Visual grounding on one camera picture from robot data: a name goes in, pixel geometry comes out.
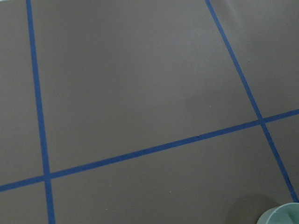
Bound green ceramic bowl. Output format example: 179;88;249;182
257;203;299;224

